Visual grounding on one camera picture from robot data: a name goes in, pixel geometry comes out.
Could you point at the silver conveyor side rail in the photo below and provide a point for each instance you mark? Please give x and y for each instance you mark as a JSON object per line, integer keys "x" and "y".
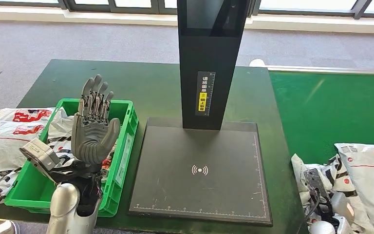
{"x": 335, "y": 69}

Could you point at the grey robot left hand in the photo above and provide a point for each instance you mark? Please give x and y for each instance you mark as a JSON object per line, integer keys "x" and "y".
{"x": 90, "y": 142}

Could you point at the silver rounded metal part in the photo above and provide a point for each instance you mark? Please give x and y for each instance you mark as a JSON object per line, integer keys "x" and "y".
{"x": 0, "y": 228}

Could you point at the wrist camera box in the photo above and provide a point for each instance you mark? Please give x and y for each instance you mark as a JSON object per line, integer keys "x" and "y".
{"x": 314, "y": 181}
{"x": 40, "y": 153}

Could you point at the white window sill ledge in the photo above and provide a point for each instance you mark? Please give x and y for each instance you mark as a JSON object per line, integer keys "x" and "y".
{"x": 45, "y": 15}

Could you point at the green plastic crate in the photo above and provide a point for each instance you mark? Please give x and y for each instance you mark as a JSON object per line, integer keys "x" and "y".
{"x": 29, "y": 193}

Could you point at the white conveyor roller end cap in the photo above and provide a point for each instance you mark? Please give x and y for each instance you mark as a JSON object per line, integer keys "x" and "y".
{"x": 258, "y": 63}

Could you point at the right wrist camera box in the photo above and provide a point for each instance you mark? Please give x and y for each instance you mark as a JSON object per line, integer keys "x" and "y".
{"x": 314, "y": 181}

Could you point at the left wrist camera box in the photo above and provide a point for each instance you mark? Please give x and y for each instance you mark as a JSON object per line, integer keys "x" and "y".
{"x": 40, "y": 153}

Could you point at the dark scanner screen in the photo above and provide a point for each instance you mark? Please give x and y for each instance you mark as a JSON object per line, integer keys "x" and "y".
{"x": 204, "y": 13}

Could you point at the dark green table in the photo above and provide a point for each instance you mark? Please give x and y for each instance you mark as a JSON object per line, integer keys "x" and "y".
{"x": 142, "y": 80}

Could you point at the dark window frame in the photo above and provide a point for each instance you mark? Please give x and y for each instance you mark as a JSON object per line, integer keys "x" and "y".
{"x": 135, "y": 9}

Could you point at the clear crate label holder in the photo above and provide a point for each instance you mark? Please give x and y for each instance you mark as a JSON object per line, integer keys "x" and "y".
{"x": 124, "y": 161}

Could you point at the black inbound scanner machine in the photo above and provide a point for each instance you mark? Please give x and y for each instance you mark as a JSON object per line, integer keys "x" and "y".
{"x": 200, "y": 193}

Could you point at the black yellow scanner label sticker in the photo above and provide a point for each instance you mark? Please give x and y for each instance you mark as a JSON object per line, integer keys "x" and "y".
{"x": 205, "y": 93}

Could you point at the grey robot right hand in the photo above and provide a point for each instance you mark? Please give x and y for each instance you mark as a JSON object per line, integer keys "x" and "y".
{"x": 343, "y": 206}

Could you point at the white plastic courier parcel bag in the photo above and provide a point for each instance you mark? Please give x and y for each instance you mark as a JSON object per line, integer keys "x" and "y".
{"x": 300, "y": 181}
{"x": 3, "y": 151}
{"x": 59, "y": 129}
{"x": 371, "y": 193}
{"x": 9, "y": 116}

